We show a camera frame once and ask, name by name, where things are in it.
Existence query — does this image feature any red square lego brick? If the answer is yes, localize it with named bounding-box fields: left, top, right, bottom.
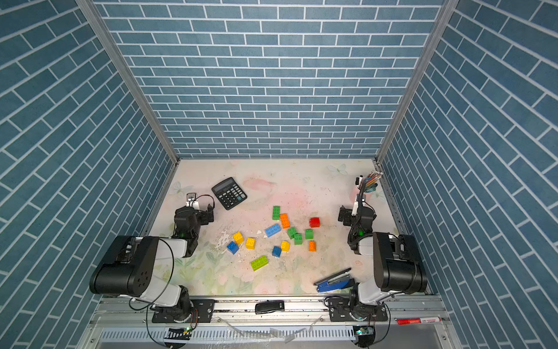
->
left=309, top=218, right=321, bottom=228

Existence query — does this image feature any yellow lego brick middle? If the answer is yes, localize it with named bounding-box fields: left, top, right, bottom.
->
left=246, top=238, right=256, bottom=250

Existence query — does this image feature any lime long lego brick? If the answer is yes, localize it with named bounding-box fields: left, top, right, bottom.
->
left=250, top=256, right=269, bottom=271

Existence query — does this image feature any blue lego brick centre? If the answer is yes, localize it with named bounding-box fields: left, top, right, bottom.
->
left=272, top=246, right=282, bottom=258

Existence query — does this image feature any yellow lego brick right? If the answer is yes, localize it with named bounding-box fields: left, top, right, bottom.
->
left=280, top=241, right=290, bottom=252

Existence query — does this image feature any yellow lego brick left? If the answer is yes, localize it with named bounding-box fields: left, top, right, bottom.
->
left=232, top=232, right=244, bottom=246

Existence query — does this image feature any black desk calculator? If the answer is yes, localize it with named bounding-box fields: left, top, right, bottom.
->
left=212, top=177, right=248, bottom=210

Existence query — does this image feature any coloured pencils bundle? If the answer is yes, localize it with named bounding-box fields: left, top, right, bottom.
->
left=355, top=171, right=383, bottom=193

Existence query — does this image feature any red marker pen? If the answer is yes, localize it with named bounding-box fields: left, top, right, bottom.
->
left=396, top=316, right=442, bottom=326

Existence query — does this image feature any yellow lego brick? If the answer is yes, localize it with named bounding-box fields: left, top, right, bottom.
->
left=246, top=238, right=256, bottom=250
left=280, top=241, right=290, bottom=252
left=232, top=232, right=244, bottom=246

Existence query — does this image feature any light blue long lego brick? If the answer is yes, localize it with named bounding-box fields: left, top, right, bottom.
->
left=264, top=224, right=282, bottom=238

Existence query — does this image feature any dark green long lego brick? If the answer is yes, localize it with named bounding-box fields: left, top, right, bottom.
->
left=272, top=206, right=281, bottom=221

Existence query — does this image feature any blue black stapler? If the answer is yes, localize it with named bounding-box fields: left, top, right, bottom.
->
left=313, top=268, right=355, bottom=293

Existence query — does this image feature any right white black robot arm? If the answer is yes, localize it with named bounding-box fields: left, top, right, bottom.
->
left=315, top=205, right=428, bottom=322

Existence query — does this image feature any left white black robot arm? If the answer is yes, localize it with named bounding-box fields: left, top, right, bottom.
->
left=90, top=204, right=215, bottom=325

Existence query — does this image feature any green square lego brick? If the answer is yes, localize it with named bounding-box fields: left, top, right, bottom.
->
left=287, top=228, right=297, bottom=239

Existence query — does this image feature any orange long lego brick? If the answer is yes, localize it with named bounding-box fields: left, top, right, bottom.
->
left=280, top=213, right=291, bottom=229

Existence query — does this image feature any blue lego brick left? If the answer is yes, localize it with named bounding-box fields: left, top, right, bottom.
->
left=227, top=241, right=239, bottom=254

